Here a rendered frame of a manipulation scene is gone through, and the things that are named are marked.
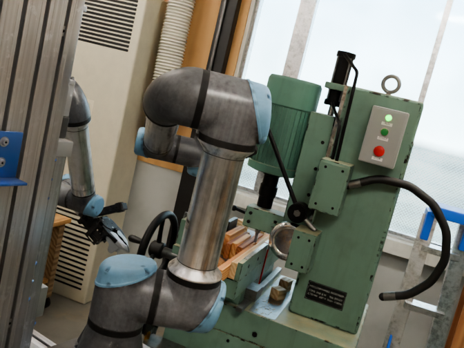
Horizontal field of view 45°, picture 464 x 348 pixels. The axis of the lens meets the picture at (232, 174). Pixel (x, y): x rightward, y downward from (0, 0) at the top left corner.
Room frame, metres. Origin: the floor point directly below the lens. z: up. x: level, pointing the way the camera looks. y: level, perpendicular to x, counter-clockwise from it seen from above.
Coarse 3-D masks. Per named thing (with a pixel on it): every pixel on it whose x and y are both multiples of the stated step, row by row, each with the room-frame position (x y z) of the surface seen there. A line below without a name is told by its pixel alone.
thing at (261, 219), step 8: (248, 208) 1.81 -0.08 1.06; (256, 208) 1.81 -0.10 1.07; (248, 216) 1.81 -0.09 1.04; (256, 216) 1.80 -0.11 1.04; (264, 216) 1.79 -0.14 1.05; (272, 216) 1.79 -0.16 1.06; (280, 216) 1.78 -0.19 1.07; (248, 224) 1.81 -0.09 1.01; (256, 224) 1.80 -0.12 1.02; (264, 224) 1.79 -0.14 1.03; (256, 232) 1.82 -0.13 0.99; (264, 232) 1.79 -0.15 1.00
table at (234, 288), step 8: (176, 248) 1.84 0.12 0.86; (272, 256) 1.94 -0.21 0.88; (256, 272) 1.76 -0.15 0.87; (224, 280) 1.57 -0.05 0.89; (232, 280) 1.56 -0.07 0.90; (240, 280) 1.58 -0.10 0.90; (248, 280) 1.67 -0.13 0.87; (232, 288) 1.56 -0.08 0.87; (240, 288) 1.60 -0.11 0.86; (232, 296) 1.56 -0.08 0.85
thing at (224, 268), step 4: (264, 236) 1.97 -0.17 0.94; (260, 240) 1.90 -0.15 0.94; (248, 248) 1.77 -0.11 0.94; (240, 252) 1.71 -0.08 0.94; (244, 252) 1.72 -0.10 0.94; (236, 256) 1.66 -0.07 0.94; (228, 260) 1.60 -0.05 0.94; (232, 260) 1.61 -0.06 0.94; (224, 264) 1.55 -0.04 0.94; (228, 264) 1.56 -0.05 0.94; (220, 268) 1.51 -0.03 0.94; (224, 268) 1.52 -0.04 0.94; (228, 268) 1.55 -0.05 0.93; (224, 272) 1.52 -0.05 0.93; (228, 272) 1.56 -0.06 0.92; (224, 276) 1.53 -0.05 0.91
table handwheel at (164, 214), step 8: (160, 216) 1.88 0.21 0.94; (168, 216) 1.93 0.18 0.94; (152, 224) 1.84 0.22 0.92; (160, 224) 1.91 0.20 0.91; (176, 224) 2.02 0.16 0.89; (152, 232) 1.83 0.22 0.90; (160, 232) 1.92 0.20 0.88; (176, 232) 2.04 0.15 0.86; (144, 240) 1.81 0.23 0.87; (160, 240) 1.92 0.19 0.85; (144, 248) 1.80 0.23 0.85; (152, 248) 1.91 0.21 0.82; (160, 248) 1.90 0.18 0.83; (168, 248) 1.92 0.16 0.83; (152, 256) 1.90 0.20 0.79; (160, 256) 1.91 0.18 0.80; (168, 256) 1.90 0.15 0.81; (176, 256) 1.89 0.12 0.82
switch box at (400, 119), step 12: (372, 108) 1.59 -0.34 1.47; (384, 108) 1.58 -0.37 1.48; (372, 120) 1.59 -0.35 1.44; (384, 120) 1.58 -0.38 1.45; (396, 120) 1.57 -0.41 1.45; (372, 132) 1.58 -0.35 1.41; (396, 132) 1.56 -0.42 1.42; (372, 144) 1.58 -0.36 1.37; (384, 144) 1.57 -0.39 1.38; (396, 144) 1.56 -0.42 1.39; (360, 156) 1.59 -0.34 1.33; (384, 156) 1.57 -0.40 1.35; (396, 156) 1.56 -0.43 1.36
